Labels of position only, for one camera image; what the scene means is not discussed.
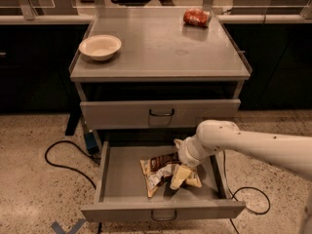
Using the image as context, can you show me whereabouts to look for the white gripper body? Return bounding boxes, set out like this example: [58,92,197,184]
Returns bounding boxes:
[174,136,215,168]

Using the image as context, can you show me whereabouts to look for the brown chip bag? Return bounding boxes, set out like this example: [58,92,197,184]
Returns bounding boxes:
[139,153,202,198]

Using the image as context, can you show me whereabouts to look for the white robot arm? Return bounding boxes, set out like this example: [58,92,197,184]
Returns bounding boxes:
[170,120,312,190]

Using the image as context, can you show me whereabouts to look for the closed grey top drawer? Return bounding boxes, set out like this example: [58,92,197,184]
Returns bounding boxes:
[80,99,241,130]

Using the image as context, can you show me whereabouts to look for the open grey middle drawer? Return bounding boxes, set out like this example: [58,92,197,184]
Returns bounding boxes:
[81,142,246,222]

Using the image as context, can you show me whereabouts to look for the grey drawer cabinet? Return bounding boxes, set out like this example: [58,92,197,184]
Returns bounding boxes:
[68,6,253,224]

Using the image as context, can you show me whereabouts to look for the blue power adapter box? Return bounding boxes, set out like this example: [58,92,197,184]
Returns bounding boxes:
[84,133,98,155]

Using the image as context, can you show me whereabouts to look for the red crushed soda can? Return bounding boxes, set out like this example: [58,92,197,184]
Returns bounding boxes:
[183,8,211,28]

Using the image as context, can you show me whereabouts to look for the white ceramic bowl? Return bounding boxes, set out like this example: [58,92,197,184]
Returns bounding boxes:
[79,35,122,61]

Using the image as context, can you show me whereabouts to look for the black floor cable right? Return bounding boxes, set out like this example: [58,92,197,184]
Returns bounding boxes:
[221,149,271,234]

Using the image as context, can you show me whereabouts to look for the black floor cable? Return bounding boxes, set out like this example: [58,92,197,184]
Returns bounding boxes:
[221,149,271,234]
[44,139,101,191]

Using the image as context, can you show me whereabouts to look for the black floor cable left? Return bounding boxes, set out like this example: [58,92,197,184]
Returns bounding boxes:
[44,139,101,191]

